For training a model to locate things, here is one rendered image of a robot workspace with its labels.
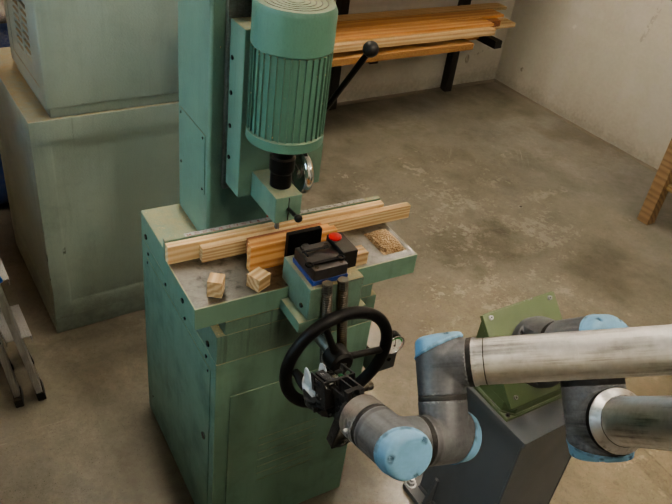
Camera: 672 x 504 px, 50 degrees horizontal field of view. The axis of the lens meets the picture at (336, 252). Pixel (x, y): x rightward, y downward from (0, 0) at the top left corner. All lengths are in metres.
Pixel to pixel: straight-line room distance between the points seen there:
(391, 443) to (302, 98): 0.72
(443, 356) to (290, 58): 0.66
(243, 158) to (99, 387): 1.24
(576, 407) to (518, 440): 0.21
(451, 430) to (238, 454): 0.84
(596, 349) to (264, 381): 0.88
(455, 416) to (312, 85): 0.72
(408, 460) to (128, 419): 1.49
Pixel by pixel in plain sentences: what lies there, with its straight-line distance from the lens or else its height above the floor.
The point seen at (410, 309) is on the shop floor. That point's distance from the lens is 3.11.
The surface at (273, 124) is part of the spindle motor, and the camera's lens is 1.54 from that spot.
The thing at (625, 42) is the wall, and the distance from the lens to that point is 5.00.
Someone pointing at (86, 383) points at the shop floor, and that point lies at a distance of 2.71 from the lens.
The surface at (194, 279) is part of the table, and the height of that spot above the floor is 0.90.
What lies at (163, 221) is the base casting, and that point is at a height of 0.80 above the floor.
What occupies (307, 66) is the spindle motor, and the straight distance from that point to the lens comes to 1.49.
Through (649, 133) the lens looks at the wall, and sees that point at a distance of 4.94.
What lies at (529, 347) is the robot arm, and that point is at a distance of 1.30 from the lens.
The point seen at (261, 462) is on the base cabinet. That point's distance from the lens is 2.09.
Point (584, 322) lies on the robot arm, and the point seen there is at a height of 0.89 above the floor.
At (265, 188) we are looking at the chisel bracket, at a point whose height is 1.07.
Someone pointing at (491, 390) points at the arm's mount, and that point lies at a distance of 1.98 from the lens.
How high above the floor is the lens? 1.93
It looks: 35 degrees down
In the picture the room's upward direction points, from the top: 8 degrees clockwise
